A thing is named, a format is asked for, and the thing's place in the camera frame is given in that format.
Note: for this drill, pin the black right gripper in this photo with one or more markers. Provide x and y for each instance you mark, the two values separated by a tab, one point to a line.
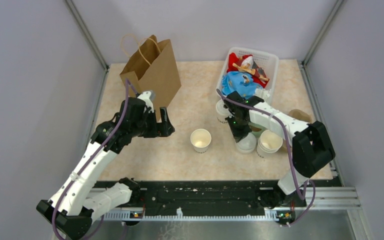
237	134

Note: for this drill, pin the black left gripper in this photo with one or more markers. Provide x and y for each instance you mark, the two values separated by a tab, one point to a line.
167	128

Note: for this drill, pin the white cup lid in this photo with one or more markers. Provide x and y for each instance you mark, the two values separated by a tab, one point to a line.
221	109

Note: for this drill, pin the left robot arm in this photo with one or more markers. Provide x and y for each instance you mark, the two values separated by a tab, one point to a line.
70	211

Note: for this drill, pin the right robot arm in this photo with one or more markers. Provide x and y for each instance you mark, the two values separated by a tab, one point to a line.
308	144

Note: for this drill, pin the green straw holder cup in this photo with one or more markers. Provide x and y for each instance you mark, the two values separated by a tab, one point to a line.
256	129

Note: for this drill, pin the stack of white lids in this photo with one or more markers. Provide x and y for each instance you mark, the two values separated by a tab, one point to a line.
246	145

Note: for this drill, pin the stack of paper cups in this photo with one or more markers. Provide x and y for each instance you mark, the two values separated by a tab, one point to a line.
268	144

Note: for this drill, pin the blue snack packet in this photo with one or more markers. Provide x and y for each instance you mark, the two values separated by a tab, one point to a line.
240	82

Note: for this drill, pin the red snack packet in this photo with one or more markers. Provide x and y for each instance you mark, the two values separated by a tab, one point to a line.
246	64

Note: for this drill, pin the brown cardboard cup carrier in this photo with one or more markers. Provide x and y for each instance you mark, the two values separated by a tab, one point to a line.
300	115

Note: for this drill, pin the brown paper bag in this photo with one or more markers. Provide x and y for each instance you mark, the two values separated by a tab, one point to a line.
153	67

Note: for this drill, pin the white plastic basket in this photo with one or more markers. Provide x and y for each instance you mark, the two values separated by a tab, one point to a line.
269	62

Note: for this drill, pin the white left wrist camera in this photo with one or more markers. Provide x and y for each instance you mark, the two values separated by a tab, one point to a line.
148	97

